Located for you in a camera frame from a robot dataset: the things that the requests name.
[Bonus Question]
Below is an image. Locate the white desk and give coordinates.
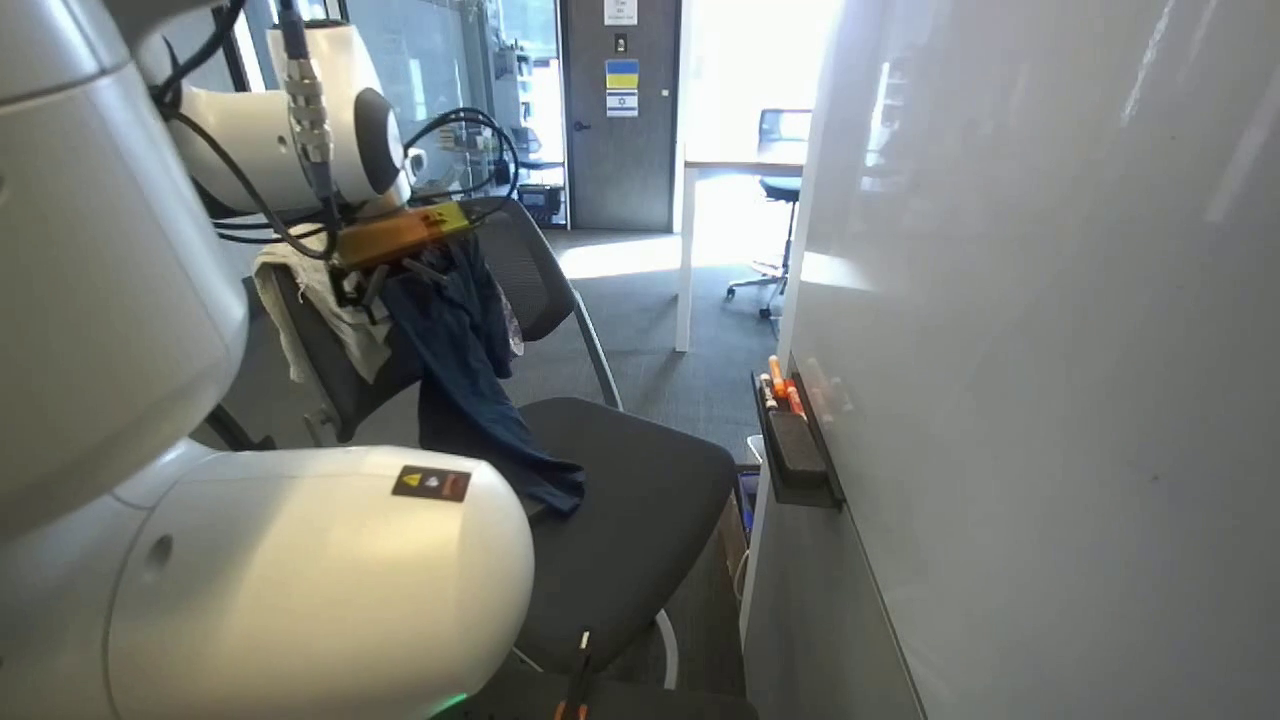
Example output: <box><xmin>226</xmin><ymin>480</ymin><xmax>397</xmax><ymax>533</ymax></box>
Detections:
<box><xmin>673</xmin><ymin>147</ymin><xmax>812</xmax><ymax>361</ymax></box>

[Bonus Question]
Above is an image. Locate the cream towel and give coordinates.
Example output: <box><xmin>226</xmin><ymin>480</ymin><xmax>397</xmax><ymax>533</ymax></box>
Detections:
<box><xmin>248</xmin><ymin>244</ymin><xmax>401</xmax><ymax>390</ymax></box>

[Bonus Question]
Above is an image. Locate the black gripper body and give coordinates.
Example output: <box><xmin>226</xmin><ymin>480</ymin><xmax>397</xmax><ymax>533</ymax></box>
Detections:
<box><xmin>344</xmin><ymin>258</ymin><xmax>409</xmax><ymax>313</ymax></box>

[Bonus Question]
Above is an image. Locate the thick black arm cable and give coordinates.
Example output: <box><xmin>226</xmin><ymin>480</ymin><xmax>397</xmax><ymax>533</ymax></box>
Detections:
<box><xmin>148</xmin><ymin>0</ymin><xmax>338</xmax><ymax>266</ymax></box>

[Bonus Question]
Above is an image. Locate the orange handheld tool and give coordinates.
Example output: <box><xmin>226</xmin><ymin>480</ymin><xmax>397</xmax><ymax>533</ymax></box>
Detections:
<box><xmin>326</xmin><ymin>202</ymin><xmax>476</xmax><ymax>269</ymax></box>

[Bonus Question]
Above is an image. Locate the grey door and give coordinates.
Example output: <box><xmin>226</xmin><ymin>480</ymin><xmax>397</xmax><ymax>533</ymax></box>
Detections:
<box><xmin>554</xmin><ymin>0</ymin><xmax>683</xmax><ymax>237</ymax></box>

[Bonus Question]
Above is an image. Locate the black mesh chair backrest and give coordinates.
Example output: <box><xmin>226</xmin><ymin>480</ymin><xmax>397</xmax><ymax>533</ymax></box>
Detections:
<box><xmin>257</xmin><ymin>196</ymin><xmax>626</xmax><ymax>449</ymax></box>

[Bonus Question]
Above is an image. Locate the large whiteboard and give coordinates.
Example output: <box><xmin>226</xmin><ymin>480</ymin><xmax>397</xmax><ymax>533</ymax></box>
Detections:
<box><xmin>736</xmin><ymin>0</ymin><xmax>1280</xmax><ymax>720</ymax></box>

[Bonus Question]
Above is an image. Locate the navy blue garment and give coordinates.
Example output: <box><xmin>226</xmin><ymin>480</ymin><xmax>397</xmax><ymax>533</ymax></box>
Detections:
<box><xmin>374</xmin><ymin>237</ymin><xmax>590</xmax><ymax>525</ymax></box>

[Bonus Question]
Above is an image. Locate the dark framed monitor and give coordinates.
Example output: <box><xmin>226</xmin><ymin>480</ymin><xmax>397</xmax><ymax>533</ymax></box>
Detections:
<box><xmin>754</xmin><ymin>104</ymin><xmax>814</xmax><ymax>161</ymax></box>

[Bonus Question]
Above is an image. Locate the black whiteboard eraser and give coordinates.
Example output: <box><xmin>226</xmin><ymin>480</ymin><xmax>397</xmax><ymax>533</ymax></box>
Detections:
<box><xmin>765</xmin><ymin>407</ymin><xmax>840</xmax><ymax>492</ymax></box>

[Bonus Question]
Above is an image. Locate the blue yellow flag poster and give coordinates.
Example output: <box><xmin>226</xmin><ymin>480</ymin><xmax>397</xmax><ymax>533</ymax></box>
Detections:
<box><xmin>599</xmin><ymin>58</ymin><xmax>644</xmax><ymax>124</ymax></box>

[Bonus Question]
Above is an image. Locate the orange marker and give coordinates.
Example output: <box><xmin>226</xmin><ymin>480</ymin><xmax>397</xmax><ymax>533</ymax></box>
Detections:
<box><xmin>765</xmin><ymin>354</ymin><xmax>812</xmax><ymax>423</ymax></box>

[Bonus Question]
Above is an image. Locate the black stick with orange tip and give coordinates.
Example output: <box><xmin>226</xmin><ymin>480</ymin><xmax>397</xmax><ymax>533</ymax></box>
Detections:
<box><xmin>562</xmin><ymin>627</ymin><xmax>599</xmax><ymax>720</ymax></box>

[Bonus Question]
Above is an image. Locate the black whiteboard tray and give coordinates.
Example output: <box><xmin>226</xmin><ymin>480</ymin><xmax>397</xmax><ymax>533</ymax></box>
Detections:
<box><xmin>753</xmin><ymin>378</ymin><xmax>849</xmax><ymax>515</ymax></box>

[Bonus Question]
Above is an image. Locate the blue swivel office chair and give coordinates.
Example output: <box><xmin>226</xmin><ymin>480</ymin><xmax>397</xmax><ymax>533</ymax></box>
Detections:
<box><xmin>718</xmin><ymin>173</ymin><xmax>803</xmax><ymax>324</ymax></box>

